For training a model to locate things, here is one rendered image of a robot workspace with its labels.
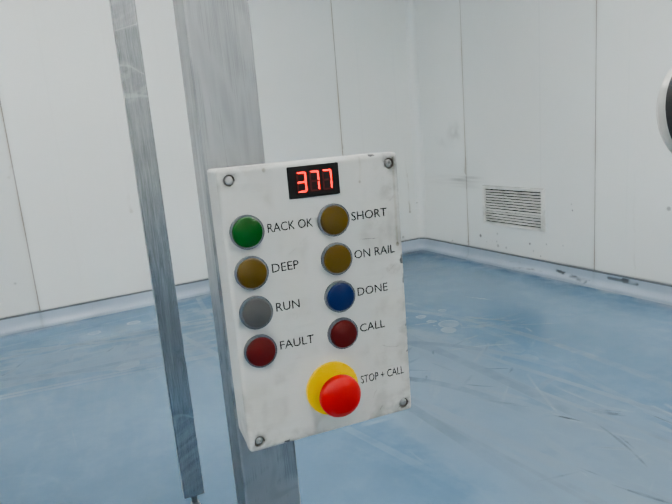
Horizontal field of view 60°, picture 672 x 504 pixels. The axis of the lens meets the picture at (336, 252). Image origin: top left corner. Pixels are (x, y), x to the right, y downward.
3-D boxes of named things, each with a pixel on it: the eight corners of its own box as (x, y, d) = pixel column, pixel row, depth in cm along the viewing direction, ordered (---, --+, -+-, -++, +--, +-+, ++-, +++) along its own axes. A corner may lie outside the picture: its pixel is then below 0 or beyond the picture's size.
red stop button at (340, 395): (365, 414, 54) (362, 374, 53) (325, 425, 53) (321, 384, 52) (346, 395, 58) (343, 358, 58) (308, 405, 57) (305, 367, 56)
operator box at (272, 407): (412, 409, 60) (397, 151, 55) (250, 454, 54) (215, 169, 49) (386, 387, 65) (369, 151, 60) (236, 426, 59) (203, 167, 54)
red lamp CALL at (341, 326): (359, 345, 55) (357, 318, 55) (332, 352, 54) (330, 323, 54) (356, 343, 56) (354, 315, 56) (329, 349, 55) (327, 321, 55)
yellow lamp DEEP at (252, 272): (270, 286, 51) (267, 256, 51) (239, 292, 50) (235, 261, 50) (268, 285, 52) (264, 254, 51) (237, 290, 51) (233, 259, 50)
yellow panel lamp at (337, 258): (354, 272, 54) (352, 242, 53) (326, 277, 53) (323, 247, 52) (350, 270, 55) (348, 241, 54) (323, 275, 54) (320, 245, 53)
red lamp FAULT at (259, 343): (278, 364, 53) (275, 335, 52) (248, 371, 52) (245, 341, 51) (276, 361, 53) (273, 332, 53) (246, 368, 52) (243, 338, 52)
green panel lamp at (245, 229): (266, 246, 50) (262, 214, 50) (234, 251, 49) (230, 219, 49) (263, 245, 51) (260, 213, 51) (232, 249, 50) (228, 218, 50)
